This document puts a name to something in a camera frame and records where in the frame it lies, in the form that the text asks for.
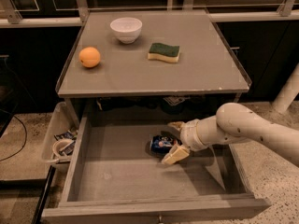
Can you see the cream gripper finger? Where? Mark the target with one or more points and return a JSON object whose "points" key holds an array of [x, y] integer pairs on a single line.
{"points": [[176, 153], [177, 125]]}

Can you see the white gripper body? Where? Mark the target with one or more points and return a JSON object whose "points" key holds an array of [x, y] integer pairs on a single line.
{"points": [[189, 135]]}

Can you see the blue pepsi can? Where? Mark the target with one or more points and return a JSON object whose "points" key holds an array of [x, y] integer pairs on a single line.
{"points": [[162, 144]]}

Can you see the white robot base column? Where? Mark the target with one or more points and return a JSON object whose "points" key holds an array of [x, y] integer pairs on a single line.
{"points": [[288, 93]]}

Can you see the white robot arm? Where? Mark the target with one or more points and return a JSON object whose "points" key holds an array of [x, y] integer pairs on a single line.
{"points": [[233, 123]]}

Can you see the grey open top drawer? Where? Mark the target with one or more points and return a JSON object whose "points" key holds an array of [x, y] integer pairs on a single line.
{"points": [[114, 179]]}

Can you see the grey counter cabinet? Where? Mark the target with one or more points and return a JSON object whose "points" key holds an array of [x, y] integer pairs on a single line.
{"points": [[206, 65]]}

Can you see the green yellow sponge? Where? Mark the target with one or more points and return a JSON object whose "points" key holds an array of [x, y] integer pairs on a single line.
{"points": [[163, 52]]}

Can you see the white ceramic bowl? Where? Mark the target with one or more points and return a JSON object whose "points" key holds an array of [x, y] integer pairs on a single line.
{"points": [[127, 29]]}

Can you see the orange fruit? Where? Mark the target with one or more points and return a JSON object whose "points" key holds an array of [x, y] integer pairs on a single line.
{"points": [[89, 57]]}

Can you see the clear plastic bin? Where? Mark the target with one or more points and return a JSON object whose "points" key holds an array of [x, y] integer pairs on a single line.
{"points": [[61, 125]]}

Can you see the white tape roll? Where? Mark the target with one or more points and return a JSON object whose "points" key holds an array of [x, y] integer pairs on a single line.
{"points": [[63, 147]]}

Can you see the metal railing bar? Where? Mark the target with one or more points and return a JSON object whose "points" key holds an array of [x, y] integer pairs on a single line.
{"points": [[214, 17]]}

